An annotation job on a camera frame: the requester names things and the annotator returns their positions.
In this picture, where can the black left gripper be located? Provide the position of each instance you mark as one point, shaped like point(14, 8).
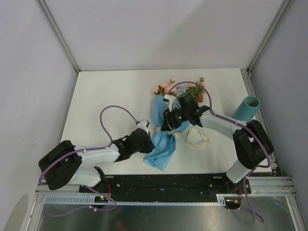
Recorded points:
point(149, 146)

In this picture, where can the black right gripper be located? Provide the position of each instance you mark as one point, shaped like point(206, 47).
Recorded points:
point(169, 123)

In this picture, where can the blue flower bouquet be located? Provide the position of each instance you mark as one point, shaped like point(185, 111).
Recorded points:
point(164, 139)

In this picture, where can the cream printed ribbon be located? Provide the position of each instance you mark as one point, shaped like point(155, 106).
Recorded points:
point(193, 137)

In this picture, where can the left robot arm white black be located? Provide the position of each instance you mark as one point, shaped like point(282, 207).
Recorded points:
point(67, 164)

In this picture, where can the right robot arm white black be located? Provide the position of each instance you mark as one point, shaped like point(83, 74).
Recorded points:
point(251, 142)

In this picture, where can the teal cylindrical vase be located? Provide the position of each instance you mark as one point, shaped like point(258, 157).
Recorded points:
point(247, 109)

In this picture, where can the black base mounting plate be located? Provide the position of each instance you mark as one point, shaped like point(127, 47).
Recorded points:
point(168, 196)

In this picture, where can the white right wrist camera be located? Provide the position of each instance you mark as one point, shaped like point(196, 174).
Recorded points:
point(171, 101)

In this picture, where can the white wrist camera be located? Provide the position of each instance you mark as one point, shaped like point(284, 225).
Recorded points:
point(171, 101)
point(143, 124)

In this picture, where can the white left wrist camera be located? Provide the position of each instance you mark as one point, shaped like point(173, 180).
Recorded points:
point(143, 124)

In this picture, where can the aluminium frame right post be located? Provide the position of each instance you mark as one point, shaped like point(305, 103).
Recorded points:
point(278, 18)

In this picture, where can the aluminium frame post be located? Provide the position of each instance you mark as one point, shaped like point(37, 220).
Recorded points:
point(278, 18)
point(57, 33)

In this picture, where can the aluminium frame left post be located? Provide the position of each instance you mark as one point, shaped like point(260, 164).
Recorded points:
point(57, 33)

